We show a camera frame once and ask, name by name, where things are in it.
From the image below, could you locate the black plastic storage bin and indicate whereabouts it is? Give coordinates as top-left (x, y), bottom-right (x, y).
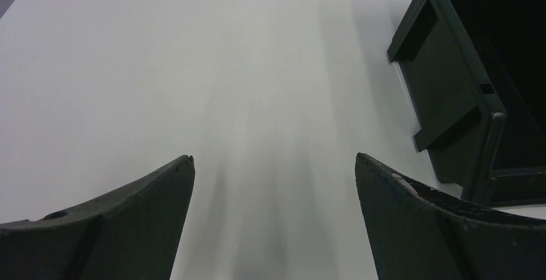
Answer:
top-left (387, 0), bottom-right (545, 207)

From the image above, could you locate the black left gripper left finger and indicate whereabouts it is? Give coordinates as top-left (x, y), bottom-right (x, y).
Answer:
top-left (1, 155), bottom-right (195, 279)

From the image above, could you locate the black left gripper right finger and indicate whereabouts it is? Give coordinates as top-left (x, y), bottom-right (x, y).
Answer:
top-left (355, 153), bottom-right (545, 279)

